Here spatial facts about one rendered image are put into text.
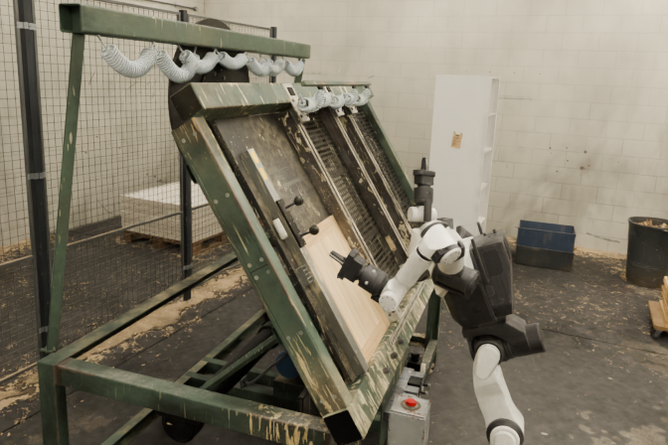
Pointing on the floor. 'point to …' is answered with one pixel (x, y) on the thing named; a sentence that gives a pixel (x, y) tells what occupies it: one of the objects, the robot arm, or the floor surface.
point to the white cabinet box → (463, 147)
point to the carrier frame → (304, 426)
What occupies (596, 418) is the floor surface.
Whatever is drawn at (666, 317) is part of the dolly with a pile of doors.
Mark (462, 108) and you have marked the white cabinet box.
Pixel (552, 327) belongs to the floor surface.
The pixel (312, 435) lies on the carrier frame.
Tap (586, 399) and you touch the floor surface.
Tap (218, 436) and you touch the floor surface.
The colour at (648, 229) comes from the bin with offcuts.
